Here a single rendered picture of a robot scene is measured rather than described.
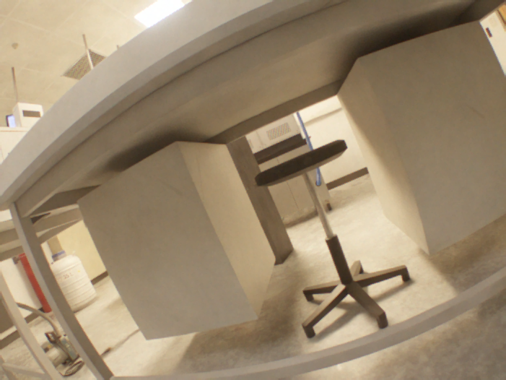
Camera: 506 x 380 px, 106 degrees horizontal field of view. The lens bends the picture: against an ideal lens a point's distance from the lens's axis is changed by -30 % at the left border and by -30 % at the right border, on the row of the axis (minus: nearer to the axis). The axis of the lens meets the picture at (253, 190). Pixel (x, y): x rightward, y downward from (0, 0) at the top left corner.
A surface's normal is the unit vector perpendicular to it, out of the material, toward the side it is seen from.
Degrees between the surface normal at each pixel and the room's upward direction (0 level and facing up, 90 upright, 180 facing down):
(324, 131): 90
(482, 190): 90
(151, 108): 90
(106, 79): 90
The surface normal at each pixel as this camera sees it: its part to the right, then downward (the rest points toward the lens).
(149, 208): -0.18, 0.14
